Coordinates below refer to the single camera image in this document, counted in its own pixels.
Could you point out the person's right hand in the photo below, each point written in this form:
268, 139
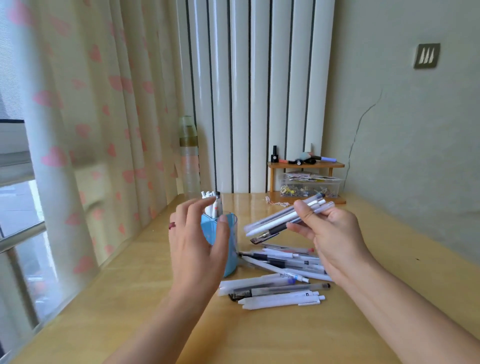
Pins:
339, 243

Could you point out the person's left hand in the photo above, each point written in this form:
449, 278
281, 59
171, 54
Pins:
195, 258

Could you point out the person's right thumb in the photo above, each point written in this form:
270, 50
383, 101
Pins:
304, 212

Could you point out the person's left thumb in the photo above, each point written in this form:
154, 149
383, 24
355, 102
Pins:
224, 236

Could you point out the frosted clear pen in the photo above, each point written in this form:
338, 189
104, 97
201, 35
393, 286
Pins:
324, 207

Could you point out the white barrel pen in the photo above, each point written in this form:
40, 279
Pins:
270, 221

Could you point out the clear pen with black grip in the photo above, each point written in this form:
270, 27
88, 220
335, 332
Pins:
272, 230

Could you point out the person's left forearm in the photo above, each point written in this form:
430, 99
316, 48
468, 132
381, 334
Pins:
161, 333

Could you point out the person's right forearm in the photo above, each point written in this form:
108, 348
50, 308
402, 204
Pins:
405, 315

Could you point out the blue translucent pen cup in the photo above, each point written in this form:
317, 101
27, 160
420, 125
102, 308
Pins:
232, 258

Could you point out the clear plastic box of clips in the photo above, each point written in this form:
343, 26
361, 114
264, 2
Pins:
311, 187

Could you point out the bunch of upright white pens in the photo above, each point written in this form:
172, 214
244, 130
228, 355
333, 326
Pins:
210, 204

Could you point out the loose paper cards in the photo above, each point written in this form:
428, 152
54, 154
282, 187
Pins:
305, 175

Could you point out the small wooden desk shelf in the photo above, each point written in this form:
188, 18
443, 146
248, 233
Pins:
275, 180

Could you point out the black round gadget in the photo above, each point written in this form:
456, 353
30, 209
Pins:
304, 161

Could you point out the orange capped marker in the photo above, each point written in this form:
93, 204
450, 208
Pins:
287, 161

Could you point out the purple capped marker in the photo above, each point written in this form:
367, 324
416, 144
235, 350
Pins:
326, 159

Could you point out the teal small figurine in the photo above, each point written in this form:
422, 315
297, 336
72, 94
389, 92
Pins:
305, 153

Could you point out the black nail polish bottle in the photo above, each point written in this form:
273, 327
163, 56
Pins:
275, 155

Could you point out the pile of loose pens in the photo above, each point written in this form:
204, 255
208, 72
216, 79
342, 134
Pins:
277, 281

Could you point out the clear bottle with gold band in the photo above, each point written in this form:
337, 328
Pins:
188, 165

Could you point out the white column radiator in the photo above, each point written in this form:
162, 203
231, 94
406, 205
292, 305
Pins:
247, 93

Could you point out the cream curtain with pink hearts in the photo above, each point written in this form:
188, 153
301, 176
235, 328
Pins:
93, 123

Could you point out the metal window railing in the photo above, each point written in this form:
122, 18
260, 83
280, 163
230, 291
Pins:
20, 234

